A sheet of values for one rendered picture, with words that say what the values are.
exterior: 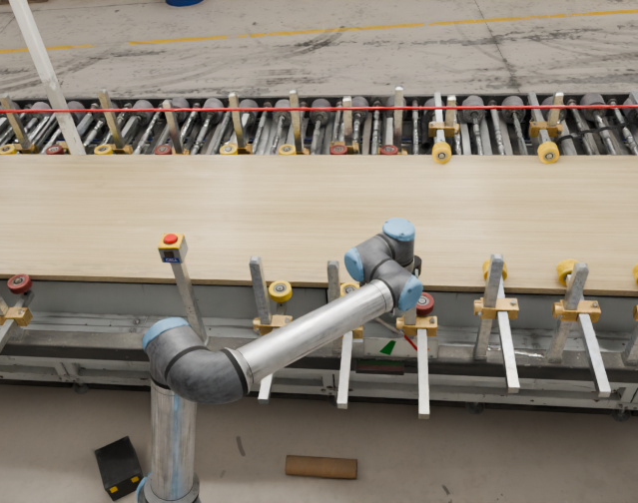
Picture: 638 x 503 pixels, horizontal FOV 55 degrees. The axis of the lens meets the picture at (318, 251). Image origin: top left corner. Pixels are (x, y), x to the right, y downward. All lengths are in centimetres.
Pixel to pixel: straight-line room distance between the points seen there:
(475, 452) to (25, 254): 204
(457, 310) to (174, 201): 126
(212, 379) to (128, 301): 130
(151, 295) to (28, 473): 105
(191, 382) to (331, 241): 115
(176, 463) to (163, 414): 18
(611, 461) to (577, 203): 110
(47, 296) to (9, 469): 86
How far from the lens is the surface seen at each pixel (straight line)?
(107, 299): 263
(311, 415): 293
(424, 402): 193
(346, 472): 270
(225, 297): 243
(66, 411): 326
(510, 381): 189
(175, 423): 157
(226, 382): 134
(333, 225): 242
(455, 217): 247
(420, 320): 211
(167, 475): 172
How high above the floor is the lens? 247
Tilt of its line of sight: 43 degrees down
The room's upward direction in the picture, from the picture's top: 5 degrees counter-clockwise
